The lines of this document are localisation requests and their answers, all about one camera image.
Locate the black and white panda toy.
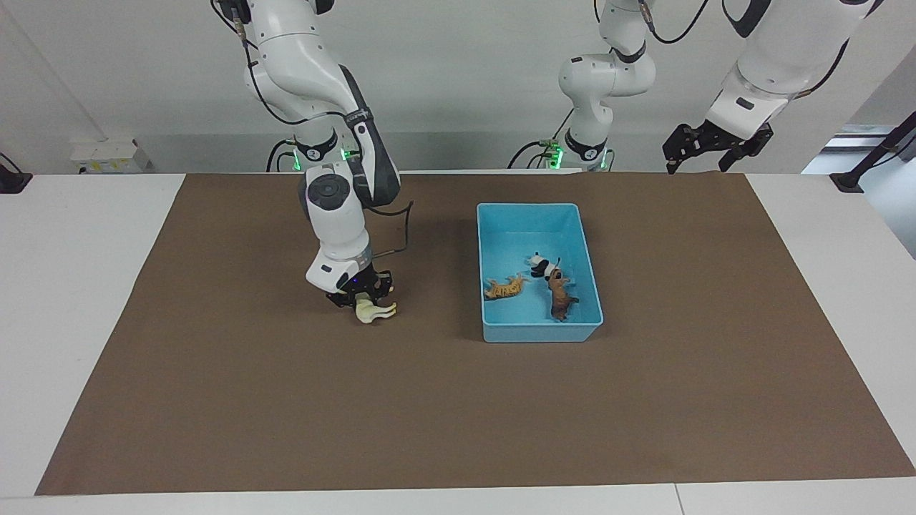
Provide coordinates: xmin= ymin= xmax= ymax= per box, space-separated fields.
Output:
xmin=529 ymin=252 xmax=563 ymax=282

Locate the brown lion toy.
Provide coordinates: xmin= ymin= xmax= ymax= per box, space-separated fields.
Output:
xmin=545 ymin=266 xmax=580 ymax=323

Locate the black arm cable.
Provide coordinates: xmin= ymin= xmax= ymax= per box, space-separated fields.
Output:
xmin=371 ymin=200 xmax=416 ymax=258
xmin=507 ymin=107 xmax=575 ymax=170

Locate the black table clamp stand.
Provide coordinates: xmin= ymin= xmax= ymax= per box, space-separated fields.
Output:
xmin=830 ymin=110 xmax=916 ymax=195
xmin=0 ymin=152 xmax=34 ymax=195

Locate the white wall power strip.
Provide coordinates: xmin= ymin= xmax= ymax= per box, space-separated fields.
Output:
xmin=70 ymin=139 xmax=152 ymax=174

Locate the light blue plastic storage box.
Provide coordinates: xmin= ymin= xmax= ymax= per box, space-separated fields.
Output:
xmin=476 ymin=202 xmax=605 ymax=344

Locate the brown paper table mat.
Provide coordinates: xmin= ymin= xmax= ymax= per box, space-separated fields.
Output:
xmin=36 ymin=172 xmax=916 ymax=496

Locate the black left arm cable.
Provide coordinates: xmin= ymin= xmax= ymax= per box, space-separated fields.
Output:
xmin=507 ymin=107 xmax=575 ymax=170

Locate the cream white horse toy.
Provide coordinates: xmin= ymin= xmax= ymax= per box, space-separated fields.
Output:
xmin=355 ymin=292 xmax=399 ymax=325

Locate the orange striped tiger toy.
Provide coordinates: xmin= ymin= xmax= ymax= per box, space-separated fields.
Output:
xmin=484 ymin=274 xmax=531 ymax=302

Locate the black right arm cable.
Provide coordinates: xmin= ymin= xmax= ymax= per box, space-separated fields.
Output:
xmin=371 ymin=200 xmax=416 ymax=258

